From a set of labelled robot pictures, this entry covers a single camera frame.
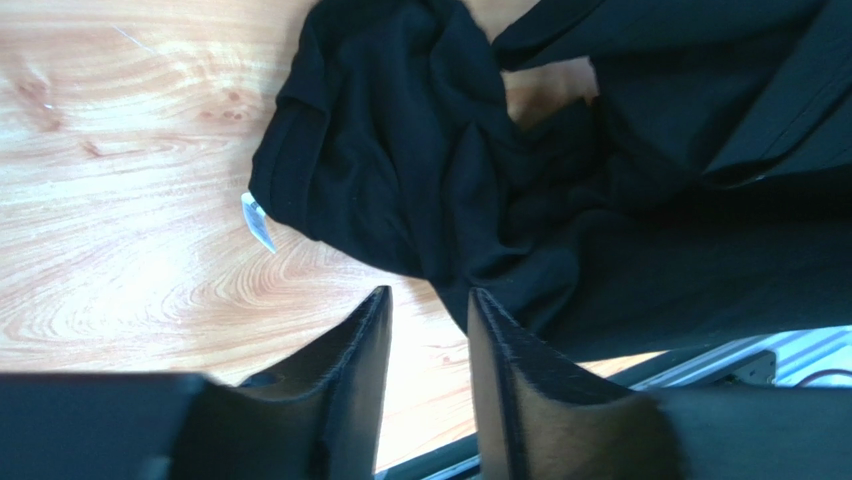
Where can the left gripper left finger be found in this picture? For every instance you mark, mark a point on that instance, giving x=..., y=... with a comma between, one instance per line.
x=314, y=415

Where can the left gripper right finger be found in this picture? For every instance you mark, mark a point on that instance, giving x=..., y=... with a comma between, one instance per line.
x=541, y=416

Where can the black t shirt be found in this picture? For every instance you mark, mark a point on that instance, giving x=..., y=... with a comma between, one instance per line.
x=621, y=176

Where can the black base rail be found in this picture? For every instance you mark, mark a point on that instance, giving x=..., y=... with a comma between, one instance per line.
x=814, y=358

